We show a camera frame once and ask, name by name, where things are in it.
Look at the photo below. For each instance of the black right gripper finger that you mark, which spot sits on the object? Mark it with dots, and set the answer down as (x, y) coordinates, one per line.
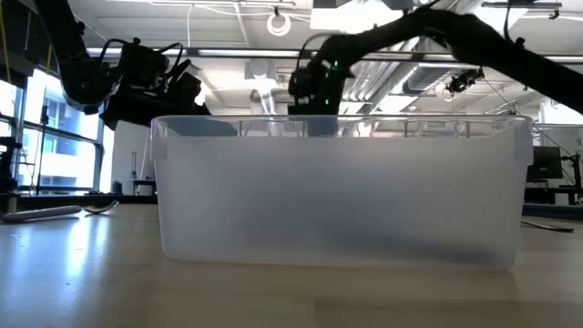
(322, 126)

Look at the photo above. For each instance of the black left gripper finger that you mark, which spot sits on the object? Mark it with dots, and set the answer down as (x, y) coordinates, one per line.
(200, 126)

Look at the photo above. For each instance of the translucent plastic bin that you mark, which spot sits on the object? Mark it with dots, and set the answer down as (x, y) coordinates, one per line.
(341, 196)

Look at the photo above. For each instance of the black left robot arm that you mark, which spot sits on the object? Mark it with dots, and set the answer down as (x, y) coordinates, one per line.
(73, 59)

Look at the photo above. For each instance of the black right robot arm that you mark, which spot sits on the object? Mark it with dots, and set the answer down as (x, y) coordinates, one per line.
(478, 41)

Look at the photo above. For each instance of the white ceiling ducts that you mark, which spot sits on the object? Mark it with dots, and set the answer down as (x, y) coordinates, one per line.
(378, 86)

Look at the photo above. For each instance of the silver spoon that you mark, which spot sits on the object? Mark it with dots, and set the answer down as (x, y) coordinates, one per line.
(101, 208)

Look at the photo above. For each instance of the black tripod stand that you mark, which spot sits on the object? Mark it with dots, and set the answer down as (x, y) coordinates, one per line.
(42, 146)

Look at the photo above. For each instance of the black computer monitor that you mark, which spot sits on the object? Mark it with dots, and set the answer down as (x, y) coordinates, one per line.
(545, 162)

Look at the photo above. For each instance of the dark background desk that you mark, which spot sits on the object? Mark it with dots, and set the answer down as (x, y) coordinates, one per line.
(553, 193)

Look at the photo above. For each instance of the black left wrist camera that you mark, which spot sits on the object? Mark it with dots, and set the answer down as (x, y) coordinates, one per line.
(143, 61)

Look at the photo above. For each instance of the dark horizontal frame bar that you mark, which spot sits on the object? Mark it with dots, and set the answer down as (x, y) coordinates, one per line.
(250, 53)

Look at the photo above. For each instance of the black clamp-mounted camera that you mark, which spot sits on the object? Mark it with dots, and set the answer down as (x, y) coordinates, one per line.
(464, 80)

